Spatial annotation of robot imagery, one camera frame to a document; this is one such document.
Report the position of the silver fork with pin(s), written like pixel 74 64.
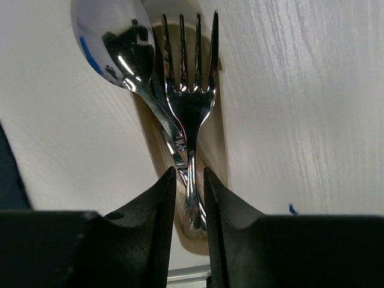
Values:
pixel 191 107

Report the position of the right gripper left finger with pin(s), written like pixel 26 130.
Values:
pixel 129 247

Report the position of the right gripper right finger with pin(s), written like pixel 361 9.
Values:
pixel 248 248

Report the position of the wooden handled spoon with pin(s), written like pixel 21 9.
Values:
pixel 118 42

